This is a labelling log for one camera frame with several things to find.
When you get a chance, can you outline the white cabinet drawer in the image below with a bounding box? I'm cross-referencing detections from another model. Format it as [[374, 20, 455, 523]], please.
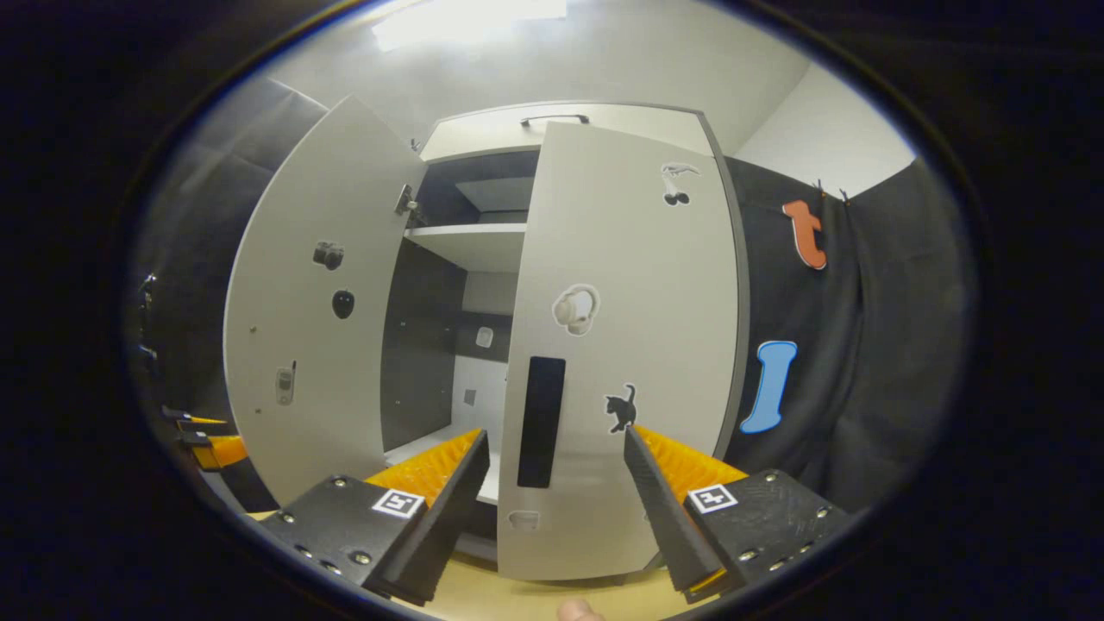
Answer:
[[420, 103, 717, 163]]

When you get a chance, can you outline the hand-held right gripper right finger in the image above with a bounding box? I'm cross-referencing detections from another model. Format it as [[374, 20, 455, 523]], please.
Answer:
[[623, 424, 850, 605]]

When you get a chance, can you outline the black right door handle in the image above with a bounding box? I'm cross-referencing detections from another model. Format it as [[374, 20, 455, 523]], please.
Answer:
[[516, 356, 568, 490]]

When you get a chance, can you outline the white cabinet shelf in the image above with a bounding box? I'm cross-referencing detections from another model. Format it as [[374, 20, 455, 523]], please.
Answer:
[[404, 223, 529, 273]]

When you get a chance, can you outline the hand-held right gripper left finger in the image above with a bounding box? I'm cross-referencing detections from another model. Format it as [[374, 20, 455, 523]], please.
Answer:
[[259, 429, 491, 607]]

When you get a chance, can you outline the grey and white cabinet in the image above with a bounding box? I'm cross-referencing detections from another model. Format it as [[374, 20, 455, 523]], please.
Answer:
[[379, 102, 751, 587]]

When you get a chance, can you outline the white cabinet door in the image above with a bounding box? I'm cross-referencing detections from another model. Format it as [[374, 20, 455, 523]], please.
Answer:
[[498, 121, 741, 583], [223, 95, 428, 508]]

